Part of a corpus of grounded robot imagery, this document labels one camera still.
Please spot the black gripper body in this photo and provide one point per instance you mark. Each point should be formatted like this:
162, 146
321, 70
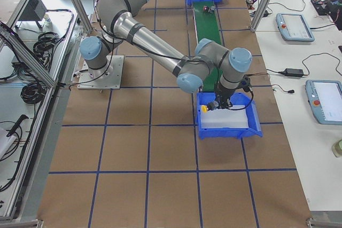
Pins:
224, 94

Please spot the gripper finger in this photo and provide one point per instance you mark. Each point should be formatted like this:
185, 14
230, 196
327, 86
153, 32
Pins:
226, 104
216, 105

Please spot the yellow push button switch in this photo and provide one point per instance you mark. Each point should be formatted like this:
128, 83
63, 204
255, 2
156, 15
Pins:
207, 107

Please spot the red push button switch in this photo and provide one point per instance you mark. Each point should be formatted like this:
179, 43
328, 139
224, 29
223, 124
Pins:
209, 9

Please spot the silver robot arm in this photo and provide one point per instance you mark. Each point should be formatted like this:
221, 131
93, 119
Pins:
120, 25

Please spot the blue destination bin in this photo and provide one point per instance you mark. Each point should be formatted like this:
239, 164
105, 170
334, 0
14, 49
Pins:
254, 127

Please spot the white foam pad destination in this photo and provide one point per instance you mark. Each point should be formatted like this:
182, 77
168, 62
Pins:
224, 118

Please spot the black power adapter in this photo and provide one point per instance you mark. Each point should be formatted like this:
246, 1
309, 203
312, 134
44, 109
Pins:
293, 72

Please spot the green conveyor belt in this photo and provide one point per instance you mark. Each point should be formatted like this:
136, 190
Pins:
207, 27

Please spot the near teach pendant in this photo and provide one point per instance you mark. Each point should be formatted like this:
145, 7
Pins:
324, 98

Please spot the teach pendant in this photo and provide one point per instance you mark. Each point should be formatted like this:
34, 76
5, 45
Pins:
294, 27
324, 98

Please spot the far teach pendant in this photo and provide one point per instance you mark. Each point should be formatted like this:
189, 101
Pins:
294, 27

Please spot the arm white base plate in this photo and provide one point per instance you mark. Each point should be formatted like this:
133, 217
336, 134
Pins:
108, 77

